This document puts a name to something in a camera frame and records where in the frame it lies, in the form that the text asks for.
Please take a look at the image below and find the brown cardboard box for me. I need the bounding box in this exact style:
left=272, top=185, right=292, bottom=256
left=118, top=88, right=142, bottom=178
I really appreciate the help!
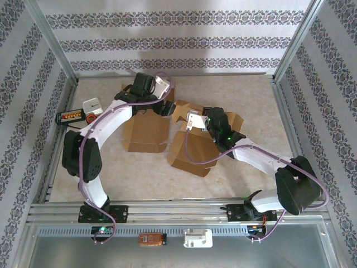
left=120, top=83, right=177, bottom=154
left=166, top=99, right=244, bottom=179

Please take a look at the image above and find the small white clock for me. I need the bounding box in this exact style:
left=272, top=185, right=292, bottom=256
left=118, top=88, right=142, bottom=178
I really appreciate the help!
left=82, top=97, right=103, bottom=115

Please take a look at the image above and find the black device with orange lights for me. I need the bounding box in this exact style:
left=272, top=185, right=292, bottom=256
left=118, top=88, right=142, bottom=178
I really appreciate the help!
left=55, top=111, right=85, bottom=126

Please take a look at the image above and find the small circuit board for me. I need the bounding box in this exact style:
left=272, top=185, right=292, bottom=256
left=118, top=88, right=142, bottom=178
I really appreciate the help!
left=91, top=226, right=115, bottom=236
left=247, top=224, right=268, bottom=235

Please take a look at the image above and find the white plastic holder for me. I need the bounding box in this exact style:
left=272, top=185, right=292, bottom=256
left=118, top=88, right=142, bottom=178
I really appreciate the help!
left=182, top=228, right=213, bottom=248

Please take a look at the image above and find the orange electronic module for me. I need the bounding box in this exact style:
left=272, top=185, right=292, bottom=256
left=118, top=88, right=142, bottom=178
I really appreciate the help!
left=138, top=233, right=167, bottom=247

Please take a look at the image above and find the grey metal panel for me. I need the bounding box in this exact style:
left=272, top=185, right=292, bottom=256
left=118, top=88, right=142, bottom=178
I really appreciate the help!
left=16, top=223, right=344, bottom=268

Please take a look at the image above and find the purple cable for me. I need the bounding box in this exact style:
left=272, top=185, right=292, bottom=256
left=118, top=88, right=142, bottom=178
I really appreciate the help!
left=184, top=127, right=330, bottom=243
left=78, top=71, right=176, bottom=246

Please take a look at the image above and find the aluminium back rail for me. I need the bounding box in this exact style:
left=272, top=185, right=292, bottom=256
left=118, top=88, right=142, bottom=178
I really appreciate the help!
left=77, top=72, right=276, bottom=78

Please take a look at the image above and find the aluminium side rail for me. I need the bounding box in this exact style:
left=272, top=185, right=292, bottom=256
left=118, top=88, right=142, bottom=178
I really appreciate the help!
left=38, top=79, right=80, bottom=203
left=272, top=78, right=319, bottom=201

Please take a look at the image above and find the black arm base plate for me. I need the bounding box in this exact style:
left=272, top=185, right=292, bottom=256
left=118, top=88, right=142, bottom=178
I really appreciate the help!
left=226, top=203, right=278, bottom=223
left=78, top=205, right=129, bottom=224

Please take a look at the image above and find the aluminium front rail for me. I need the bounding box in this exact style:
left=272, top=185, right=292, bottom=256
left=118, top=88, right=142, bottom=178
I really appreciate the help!
left=26, top=197, right=331, bottom=224

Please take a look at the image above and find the aluminium frame post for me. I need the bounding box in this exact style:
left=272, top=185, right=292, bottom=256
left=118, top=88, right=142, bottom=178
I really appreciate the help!
left=23, top=0, right=79, bottom=84
left=274, top=0, right=327, bottom=82

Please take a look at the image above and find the perforated metal cable tray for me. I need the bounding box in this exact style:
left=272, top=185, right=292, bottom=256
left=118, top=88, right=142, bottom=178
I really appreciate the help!
left=37, top=225, right=250, bottom=237

